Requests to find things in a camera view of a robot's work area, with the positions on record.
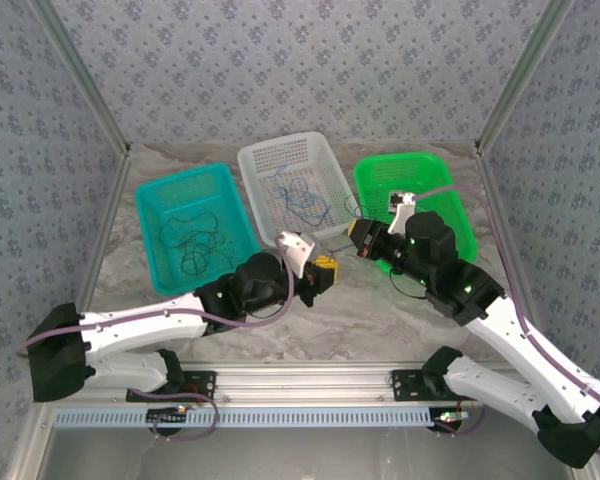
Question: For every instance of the aluminium mounting rail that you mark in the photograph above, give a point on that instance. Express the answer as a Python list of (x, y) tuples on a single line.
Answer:
[(300, 382)]

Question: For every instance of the aluminium side rail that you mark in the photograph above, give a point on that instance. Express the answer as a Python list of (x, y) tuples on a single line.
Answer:
[(105, 210), (486, 170)]

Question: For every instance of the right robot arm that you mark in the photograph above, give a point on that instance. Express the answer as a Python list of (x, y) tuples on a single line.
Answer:
[(490, 390)]

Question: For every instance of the white plastic basket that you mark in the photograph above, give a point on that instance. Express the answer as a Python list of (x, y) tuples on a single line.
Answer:
[(330, 165)]

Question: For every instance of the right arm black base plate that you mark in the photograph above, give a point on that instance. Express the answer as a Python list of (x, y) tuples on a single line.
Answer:
[(405, 387)]

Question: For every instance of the green plastic basket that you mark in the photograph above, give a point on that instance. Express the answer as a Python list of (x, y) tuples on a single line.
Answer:
[(380, 180)]

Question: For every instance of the grey metal panel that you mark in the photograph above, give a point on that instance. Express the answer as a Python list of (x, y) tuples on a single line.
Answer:
[(300, 455)]

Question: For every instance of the aluminium frame post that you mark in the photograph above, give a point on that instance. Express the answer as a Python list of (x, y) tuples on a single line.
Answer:
[(522, 70), (82, 70)]

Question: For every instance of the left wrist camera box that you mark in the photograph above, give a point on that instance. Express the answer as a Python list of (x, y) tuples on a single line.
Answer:
[(297, 250)]

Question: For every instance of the small black circuit board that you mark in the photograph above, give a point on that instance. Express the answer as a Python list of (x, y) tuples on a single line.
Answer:
[(447, 420), (165, 415)]

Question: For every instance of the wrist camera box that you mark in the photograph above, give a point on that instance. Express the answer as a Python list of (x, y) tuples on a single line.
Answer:
[(402, 215), (297, 250)]

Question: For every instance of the teal plastic basket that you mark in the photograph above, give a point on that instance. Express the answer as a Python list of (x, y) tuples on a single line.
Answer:
[(150, 225)]

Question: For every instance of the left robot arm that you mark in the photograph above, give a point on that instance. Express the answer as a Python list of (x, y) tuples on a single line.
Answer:
[(60, 350)]

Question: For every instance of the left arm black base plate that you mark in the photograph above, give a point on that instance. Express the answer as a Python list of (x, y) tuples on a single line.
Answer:
[(207, 382)]

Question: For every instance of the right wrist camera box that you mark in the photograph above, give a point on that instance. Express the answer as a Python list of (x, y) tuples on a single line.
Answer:
[(402, 215)]

